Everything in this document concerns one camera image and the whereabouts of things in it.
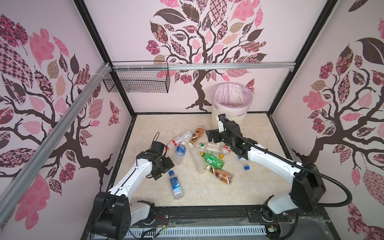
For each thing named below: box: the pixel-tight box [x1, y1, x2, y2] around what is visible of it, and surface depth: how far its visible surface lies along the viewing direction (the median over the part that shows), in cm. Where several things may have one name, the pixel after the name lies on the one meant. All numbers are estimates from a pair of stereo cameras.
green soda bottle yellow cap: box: [200, 152, 225, 170], surface depth 91 cm
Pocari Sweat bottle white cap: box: [173, 141, 187, 166], surface depth 95 cm
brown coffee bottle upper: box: [189, 126, 205, 145], surface depth 103 cm
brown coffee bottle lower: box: [206, 165, 234, 185], surface depth 85 cm
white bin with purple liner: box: [211, 82, 254, 129], surface depth 101 cm
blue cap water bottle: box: [169, 170, 184, 200], surface depth 81 cm
